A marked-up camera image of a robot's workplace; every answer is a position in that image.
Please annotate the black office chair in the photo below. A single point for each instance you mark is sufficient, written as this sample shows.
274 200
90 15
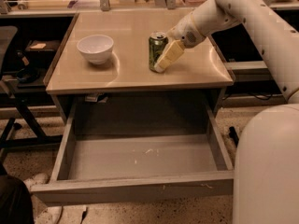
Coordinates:
7 34

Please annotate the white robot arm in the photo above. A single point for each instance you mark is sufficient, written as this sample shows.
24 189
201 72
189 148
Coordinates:
266 175

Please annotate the dark trouser leg left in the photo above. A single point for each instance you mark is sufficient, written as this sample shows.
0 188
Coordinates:
15 200

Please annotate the black box on shelf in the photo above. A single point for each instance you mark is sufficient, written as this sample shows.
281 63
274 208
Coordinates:
41 53

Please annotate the black floor bar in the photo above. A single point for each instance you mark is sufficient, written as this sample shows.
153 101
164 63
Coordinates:
233 135

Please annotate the beige top cabinet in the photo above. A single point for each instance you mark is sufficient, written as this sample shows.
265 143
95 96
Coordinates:
200 67

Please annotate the white ceramic bowl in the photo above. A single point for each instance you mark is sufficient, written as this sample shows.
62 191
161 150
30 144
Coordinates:
96 49

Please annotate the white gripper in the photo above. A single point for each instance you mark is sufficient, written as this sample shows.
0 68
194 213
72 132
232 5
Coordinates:
184 32

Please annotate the green soda can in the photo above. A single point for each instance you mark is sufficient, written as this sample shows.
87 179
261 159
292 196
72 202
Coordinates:
157 43

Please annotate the open grey top drawer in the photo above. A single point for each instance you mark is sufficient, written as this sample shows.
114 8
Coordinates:
139 147

